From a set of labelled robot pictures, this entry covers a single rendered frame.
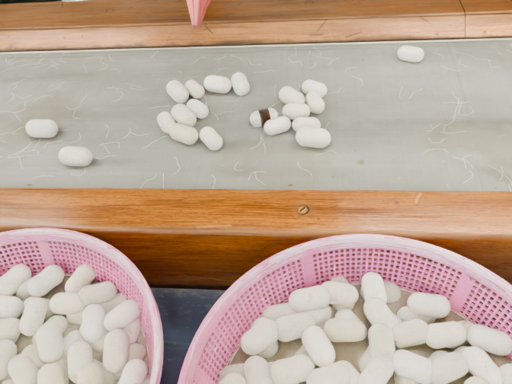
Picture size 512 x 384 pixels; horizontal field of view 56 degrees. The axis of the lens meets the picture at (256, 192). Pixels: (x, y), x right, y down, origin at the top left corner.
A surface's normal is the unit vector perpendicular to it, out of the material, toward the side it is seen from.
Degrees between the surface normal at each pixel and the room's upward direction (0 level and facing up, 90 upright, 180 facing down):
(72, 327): 0
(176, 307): 0
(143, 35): 45
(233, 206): 0
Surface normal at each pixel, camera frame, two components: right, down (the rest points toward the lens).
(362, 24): -0.12, 0.02
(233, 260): -0.09, 0.72
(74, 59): -0.08, -0.69
